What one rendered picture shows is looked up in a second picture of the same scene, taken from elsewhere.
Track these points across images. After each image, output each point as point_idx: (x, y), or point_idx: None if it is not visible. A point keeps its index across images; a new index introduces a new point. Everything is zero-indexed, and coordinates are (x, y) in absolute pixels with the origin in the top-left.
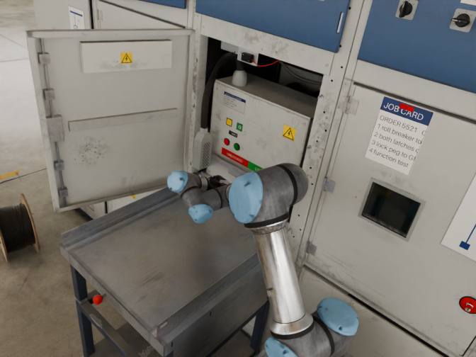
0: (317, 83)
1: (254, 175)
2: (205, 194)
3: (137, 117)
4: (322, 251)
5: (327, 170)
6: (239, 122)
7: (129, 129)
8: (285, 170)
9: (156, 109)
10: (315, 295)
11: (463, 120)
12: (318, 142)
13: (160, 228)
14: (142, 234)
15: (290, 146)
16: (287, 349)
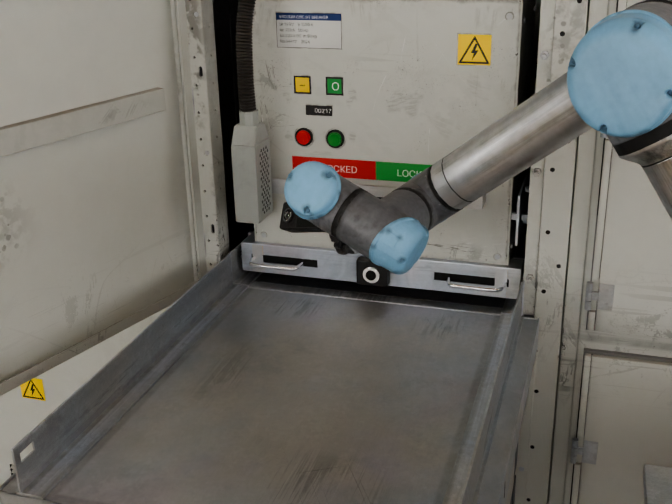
0: None
1: (630, 12)
2: (391, 199)
3: (84, 117)
4: (631, 288)
5: None
6: (331, 74)
7: (66, 158)
8: (666, 2)
9: (117, 95)
10: (633, 407)
11: None
12: (566, 36)
13: (234, 377)
14: (202, 402)
15: (484, 80)
16: None
